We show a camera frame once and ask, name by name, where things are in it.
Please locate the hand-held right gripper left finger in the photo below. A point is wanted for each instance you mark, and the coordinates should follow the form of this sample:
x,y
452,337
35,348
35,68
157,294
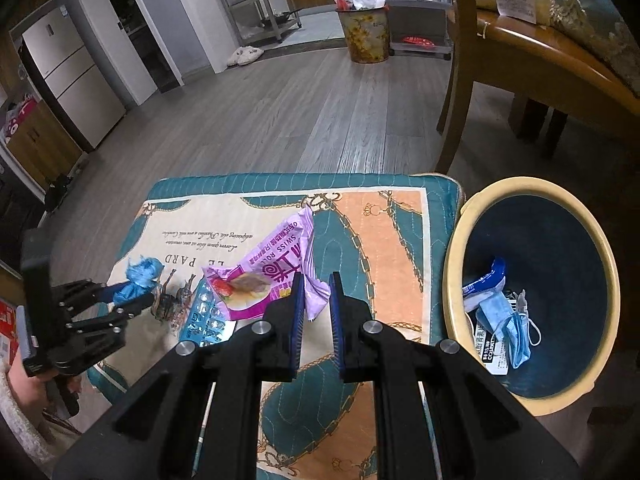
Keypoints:
x,y
299,312

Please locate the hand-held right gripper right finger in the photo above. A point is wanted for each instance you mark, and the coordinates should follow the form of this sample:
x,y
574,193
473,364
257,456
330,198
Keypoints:
x,y
336,320

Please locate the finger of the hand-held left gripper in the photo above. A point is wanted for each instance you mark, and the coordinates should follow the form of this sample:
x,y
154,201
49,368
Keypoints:
x,y
120,312
85,292

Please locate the blue plastic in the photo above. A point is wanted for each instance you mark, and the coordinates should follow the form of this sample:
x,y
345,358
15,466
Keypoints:
x,y
142,275

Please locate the purple snack wrapper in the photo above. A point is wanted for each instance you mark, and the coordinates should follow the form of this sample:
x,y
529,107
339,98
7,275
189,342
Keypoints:
x,y
280,255

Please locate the blue wet wipes pack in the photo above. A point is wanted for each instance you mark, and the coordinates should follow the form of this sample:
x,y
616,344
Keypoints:
x,y
487,285

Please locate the white medicine box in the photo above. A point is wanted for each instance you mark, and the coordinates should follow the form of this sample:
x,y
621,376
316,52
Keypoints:
x,y
487,355

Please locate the blue face mask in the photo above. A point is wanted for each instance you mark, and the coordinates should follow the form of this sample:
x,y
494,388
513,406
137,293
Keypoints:
x,y
510,332

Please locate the yellow-rimmed dark bin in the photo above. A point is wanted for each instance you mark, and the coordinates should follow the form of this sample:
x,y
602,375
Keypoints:
x,y
560,240

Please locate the person's left forearm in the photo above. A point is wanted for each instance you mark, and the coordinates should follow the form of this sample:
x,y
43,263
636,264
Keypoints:
x,y
25,440

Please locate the person's left hand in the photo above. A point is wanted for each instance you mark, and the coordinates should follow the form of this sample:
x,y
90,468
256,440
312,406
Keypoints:
x,y
30,390

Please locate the red box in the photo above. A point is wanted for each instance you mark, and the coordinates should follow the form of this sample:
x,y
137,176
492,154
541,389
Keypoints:
x,y
10,332

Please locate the silver blister pack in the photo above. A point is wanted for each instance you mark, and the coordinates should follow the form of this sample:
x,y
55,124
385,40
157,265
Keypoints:
x,y
207,315

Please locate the printed quilted mat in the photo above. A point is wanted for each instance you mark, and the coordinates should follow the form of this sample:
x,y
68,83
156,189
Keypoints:
x,y
390,240

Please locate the red and white bag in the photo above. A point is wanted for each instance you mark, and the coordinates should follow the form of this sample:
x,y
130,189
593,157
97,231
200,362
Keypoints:
x,y
20,117

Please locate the white refrigerator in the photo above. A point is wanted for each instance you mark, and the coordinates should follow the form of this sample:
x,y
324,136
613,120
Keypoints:
x,y
75,75

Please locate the white slipper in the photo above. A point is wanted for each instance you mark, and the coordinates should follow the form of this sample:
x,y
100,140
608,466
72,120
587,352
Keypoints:
x,y
237,57
255,53

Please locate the flower-patterned waste bin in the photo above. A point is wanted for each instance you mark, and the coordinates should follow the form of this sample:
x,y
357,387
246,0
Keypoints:
x,y
365,35

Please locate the red packet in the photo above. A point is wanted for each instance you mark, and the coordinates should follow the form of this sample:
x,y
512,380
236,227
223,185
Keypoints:
x,y
417,41

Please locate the black frying pan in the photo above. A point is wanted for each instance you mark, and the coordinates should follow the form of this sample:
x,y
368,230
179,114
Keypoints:
x,y
280,17

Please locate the metal shelf rack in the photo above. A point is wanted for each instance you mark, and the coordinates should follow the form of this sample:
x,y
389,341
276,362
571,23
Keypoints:
x,y
250,15

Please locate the steel cart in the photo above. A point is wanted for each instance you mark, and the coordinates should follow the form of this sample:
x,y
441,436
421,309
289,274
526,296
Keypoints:
x,y
420,5

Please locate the wooden chair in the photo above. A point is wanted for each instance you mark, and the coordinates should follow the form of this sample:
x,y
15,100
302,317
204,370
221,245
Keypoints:
x,y
525,45

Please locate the patterned tablecloth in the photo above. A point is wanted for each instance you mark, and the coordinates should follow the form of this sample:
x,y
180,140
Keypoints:
x,y
595,5

